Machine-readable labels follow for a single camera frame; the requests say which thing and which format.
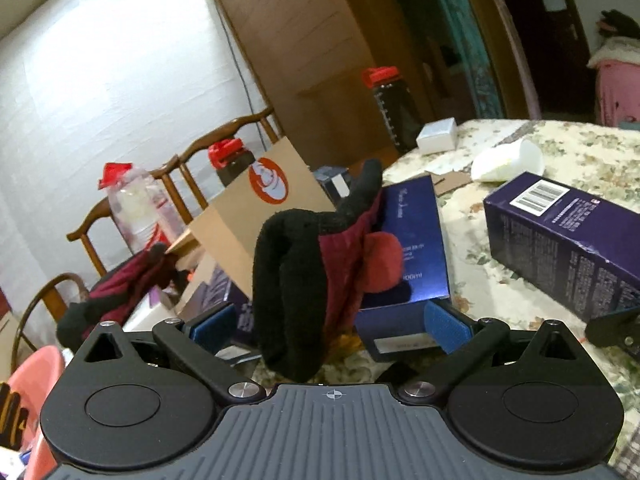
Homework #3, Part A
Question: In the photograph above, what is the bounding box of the shiny blue box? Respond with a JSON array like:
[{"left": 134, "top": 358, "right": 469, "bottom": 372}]
[{"left": 356, "top": 175, "right": 452, "bottom": 363}]

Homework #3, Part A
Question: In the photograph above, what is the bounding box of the yellow and black glove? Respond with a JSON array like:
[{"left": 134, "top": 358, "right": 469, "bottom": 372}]
[{"left": 0, "top": 381, "right": 32, "bottom": 453}]

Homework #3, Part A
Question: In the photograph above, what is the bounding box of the brown cardboard box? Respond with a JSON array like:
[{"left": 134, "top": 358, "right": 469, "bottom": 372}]
[{"left": 165, "top": 136, "right": 342, "bottom": 306}]

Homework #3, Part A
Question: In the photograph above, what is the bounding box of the white box purple side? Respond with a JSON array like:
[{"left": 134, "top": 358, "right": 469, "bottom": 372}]
[{"left": 124, "top": 287, "right": 177, "bottom": 333}]

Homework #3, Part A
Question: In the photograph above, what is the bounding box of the pink plastic basin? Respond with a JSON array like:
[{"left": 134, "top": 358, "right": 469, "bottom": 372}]
[{"left": 9, "top": 344, "right": 68, "bottom": 480}]

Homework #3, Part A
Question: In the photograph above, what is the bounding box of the round-backed wooden chair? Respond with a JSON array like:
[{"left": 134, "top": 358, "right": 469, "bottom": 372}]
[{"left": 11, "top": 272, "right": 92, "bottom": 363}]

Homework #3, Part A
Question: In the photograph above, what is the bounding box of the teal door curtain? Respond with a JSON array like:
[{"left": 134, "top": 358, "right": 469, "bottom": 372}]
[{"left": 380, "top": 0, "right": 506, "bottom": 121}]

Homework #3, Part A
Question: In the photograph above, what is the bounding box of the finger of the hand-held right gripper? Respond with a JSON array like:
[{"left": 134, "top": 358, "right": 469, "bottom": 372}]
[{"left": 584, "top": 309, "right": 640, "bottom": 350}]

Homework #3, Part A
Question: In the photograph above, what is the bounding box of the dark purple box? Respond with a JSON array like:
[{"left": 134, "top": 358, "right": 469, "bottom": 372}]
[{"left": 177, "top": 255, "right": 263, "bottom": 363}]

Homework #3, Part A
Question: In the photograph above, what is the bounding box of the purple box with label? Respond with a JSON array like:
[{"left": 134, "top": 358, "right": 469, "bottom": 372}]
[{"left": 482, "top": 171, "right": 640, "bottom": 325}]

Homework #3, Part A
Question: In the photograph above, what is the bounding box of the wooden cabinet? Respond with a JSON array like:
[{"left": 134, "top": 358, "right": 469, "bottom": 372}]
[{"left": 206, "top": 0, "right": 436, "bottom": 171}]

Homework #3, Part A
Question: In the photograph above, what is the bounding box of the cardboard scrap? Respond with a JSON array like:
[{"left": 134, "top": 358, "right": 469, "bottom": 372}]
[{"left": 431, "top": 170, "right": 475, "bottom": 196}]

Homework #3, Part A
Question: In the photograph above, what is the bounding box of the black and red knit glove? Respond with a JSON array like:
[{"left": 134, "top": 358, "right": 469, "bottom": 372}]
[
  {"left": 252, "top": 159, "right": 407, "bottom": 382},
  {"left": 56, "top": 242, "right": 193, "bottom": 352}
]

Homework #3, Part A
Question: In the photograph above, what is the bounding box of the floral quilted desktop cloth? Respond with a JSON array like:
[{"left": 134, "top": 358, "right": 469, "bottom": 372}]
[{"left": 250, "top": 119, "right": 640, "bottom": 480}]

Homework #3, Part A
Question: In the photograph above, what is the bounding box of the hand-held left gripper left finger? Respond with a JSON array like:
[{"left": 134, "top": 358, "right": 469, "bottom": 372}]
[{"left": 69, "top": 302, "right": 267, "bottom": 407}]

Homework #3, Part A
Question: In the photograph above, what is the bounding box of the small dark box white label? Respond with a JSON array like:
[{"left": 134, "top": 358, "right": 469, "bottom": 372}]
[{"left": 312, "top": 165, "right": 352, "bottom": 203}]

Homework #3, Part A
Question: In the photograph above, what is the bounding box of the white paper cup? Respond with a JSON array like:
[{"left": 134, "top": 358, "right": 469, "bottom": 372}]
[{"left": 470, "top": 138, "right": 546, "bottom": 184}]

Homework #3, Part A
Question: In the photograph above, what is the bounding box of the black wall cable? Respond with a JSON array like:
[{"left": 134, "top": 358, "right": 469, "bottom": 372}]
[{"left": 214, "top": 0, "right": 268, "bottom": 147}]

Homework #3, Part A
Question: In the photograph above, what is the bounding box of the dark jar red lid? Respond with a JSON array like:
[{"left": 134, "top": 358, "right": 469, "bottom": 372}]
[
  {"left": 207, "top": 138, "right": 262, "bottom": 187},
  {"left": 362, "top": 66, "right": 422, "bottom": 155}
]

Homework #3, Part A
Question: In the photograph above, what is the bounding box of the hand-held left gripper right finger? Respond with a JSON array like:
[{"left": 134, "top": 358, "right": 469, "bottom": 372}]
[{"left": 396, "top": 298, "right": 599, "bottom": 407}]

